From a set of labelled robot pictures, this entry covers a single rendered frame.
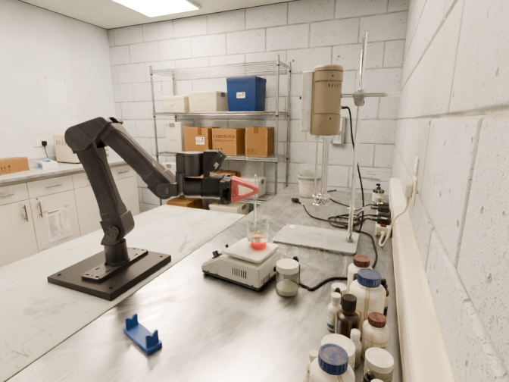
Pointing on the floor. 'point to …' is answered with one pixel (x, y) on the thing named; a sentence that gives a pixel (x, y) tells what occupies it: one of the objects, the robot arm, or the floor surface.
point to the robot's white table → (13, 275)
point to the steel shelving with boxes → (234, 89)
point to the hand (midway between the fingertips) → (255, 189)
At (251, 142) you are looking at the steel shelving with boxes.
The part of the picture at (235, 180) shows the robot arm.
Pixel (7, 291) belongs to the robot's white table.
